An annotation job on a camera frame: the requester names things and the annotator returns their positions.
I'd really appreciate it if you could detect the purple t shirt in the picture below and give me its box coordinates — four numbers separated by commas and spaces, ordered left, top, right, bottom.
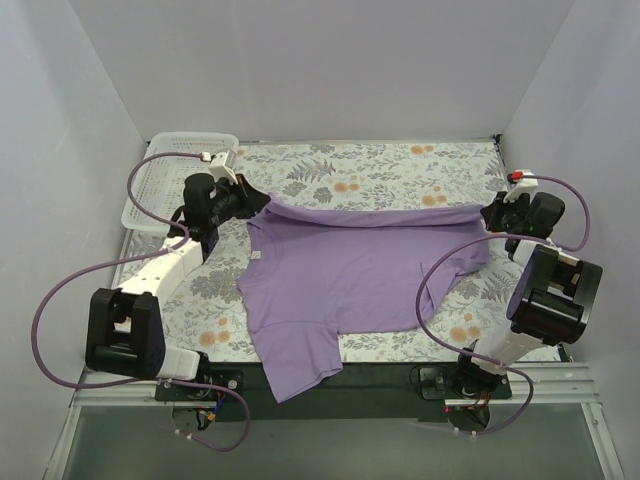
238, 200, 490, 403

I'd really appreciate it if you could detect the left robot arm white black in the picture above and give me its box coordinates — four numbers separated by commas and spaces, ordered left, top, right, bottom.
85, 173, 271, 400

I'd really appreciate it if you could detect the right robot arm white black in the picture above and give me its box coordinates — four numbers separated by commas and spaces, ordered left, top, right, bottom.
452, 191, 603, 398

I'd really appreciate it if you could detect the white plastic basket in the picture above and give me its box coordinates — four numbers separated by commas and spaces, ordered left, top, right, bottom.
121, 131, 239, 237

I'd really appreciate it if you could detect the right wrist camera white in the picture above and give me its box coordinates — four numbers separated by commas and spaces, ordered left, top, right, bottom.
503, 169, 539, 203

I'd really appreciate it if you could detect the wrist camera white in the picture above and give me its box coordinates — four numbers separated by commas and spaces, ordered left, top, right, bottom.
503, 169, 539, 203
199, 150, 237, 185

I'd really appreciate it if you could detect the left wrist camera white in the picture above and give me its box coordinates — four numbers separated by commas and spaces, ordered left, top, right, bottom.
199, 150, 237, 185

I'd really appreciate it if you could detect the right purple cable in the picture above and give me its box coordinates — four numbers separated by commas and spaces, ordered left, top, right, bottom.
415, 172, 592, 437

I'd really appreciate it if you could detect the purple cable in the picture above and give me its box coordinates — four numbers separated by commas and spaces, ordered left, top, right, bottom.
415, 172, 592, 437
30, 149, 251, 454

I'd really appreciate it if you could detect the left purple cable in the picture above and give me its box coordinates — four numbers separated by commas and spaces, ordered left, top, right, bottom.
30, 149, 251, 454

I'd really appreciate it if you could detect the aluminium frame rail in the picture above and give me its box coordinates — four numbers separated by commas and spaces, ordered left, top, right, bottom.
514, 362, 601, 404

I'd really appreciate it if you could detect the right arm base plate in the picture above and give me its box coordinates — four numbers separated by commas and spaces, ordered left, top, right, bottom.
409, 363, 512, 401

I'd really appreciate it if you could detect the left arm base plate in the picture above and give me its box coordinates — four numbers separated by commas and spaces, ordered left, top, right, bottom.
154, 368, 245, 402

